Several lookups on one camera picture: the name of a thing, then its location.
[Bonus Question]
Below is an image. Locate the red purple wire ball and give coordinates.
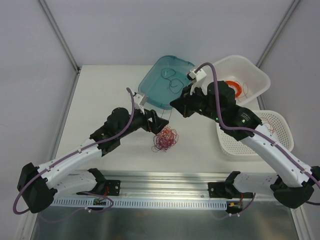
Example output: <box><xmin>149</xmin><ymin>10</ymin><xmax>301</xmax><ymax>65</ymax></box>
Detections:
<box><xmin>151</xmin><ymin>126</ymin><xmax>179</xmax><ymax>153</ymax></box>

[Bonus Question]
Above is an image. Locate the orange wire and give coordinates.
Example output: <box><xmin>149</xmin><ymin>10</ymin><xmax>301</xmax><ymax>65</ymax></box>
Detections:
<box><xmin>236</xmin><ymin>82</ymin><xmax>250</xmax><ymax>100</ymax></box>
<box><xmin>223</xmin><ymin>80</ymin><xmax>243</xmax><ymax>99</ymax></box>

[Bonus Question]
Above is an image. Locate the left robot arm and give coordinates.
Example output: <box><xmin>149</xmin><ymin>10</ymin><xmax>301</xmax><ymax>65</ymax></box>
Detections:
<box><xmin>17</xmin><ymin>107</ymin><xmax>169</xmax><ymax>214</ymax></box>

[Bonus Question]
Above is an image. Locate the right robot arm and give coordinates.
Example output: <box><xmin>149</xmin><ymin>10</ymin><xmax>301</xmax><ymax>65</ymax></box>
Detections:
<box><xmin>170</xmin><ymin>81</ymin><xmax>320</xmax><ymax>209</ymax></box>

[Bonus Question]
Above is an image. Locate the teal transparent plastic tray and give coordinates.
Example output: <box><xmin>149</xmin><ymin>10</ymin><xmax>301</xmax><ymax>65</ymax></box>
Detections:
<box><xmin>138</xmin><ymin>55</ymin><xmax>195</xmax><ymax>110</ymax></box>

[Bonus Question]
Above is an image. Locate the white deep plastic basket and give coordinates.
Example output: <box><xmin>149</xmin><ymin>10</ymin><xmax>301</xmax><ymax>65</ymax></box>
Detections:
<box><xmin>213</xmin><ymin>55</ymin><xmax>271</xmax><ymax>110</ymax></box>

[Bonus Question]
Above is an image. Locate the white perforated shallow basket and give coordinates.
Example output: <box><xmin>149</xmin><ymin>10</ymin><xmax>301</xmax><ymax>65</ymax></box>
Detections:
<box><xmin>216</xmin><ymin>109</ymin><xmax>295</xmax><ymax>157</ymax></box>

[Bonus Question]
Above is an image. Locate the dark blue wire in tray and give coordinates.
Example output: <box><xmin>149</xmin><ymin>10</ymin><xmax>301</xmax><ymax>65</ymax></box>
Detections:
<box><xmin>160</xmin><ymin>68</ymin><xmax>185</xmax><ymax>95</ymax></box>

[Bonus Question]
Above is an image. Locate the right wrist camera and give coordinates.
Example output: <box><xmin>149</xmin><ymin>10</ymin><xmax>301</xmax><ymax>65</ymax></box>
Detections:
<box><xmin>187</xmin><ymin>69</ymin><xmax>207</xmax><ymax>96</ymax></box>

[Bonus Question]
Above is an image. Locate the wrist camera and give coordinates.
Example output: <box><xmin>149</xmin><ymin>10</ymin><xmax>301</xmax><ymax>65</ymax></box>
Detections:
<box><xmin>133</xmin><ymin>92</ymin><xmax>148</xmax><ymax>114</ymax></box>
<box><xmin>187</xmin><ymin>69</ymin><xmax>207</xmax><ymax>96</ymax></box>

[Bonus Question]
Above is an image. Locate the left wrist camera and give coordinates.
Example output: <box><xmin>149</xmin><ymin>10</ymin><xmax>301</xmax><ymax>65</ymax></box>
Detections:
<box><xmin>133</xmin><ymin>92</ymin><xmax>148</xmax><ymax>114</ymax></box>

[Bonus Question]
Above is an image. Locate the orange coiled wire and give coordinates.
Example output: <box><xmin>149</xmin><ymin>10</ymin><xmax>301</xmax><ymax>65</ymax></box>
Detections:
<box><xmin>223</xmin><ymin>80</ymin><xmax>243</xmax><ymax>99</ymax></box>

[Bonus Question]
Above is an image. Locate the dark red wire in basket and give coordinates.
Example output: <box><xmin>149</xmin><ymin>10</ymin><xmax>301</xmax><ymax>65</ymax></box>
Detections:
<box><xmin>263</xmin><ymin>119</ymin><xmax>276</xmax><ymax>133</ymax></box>

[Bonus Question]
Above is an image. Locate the aluminium mounting rail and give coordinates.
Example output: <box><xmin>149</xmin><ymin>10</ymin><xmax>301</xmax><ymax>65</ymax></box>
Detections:
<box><xmin>53</xmin><ymin>171</ymin><xmax>276</xmax><ymax>202</ymax></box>

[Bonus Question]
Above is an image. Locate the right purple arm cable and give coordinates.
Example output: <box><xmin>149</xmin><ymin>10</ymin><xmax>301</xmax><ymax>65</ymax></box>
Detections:
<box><xmin>194</xmin><ymin>62</ymin><xmax>320</xmax><ymax>188</ymax></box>

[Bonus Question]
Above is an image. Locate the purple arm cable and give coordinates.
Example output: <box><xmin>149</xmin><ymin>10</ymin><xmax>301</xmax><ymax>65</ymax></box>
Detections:
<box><xmin>12</xmin><ymin>87</ymin><xmax>137</xmax><ymax>215</ymax></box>
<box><xmin>194</xmin><ymin>62</ymin><xmax>320</xmax><ymax>188</ymax></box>

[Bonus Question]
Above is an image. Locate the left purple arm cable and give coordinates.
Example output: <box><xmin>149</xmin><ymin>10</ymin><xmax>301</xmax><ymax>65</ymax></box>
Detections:
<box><xmin>12</xmin><ymin>87</ymin><xmax>137</xmax><ymax>215</ymax></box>

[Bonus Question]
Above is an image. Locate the white slotted cable duct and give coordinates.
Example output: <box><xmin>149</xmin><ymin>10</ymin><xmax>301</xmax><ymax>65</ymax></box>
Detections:
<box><xmin>51</xmin><ymin>197</ymin><xmax>227</xmax><ymax>211</ymax></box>

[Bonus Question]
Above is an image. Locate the left aluminium frame post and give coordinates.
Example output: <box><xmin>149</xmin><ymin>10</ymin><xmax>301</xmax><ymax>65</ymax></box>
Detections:
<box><xmin>37</xmin><ymin>0</ymin><xmax>81</xmax><ymax>73</ymax></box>

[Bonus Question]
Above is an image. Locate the aluminium frame post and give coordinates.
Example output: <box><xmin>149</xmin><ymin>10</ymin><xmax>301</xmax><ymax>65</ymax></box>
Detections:
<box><xmin>37</xmin><ymin>0</ymin><xmax>81</xmax><ymax>73</ymax></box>
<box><xmin>256</xmin><ymin>0</ymin><xmax>303</xmax><ymax>68</ymax></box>

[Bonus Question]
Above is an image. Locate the right aluminium frame post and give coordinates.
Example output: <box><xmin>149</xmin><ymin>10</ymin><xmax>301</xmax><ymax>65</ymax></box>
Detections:
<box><xmin>256</xmin><ymin>0</ymin><xmax>303</xmax><ymax>68</ymax></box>

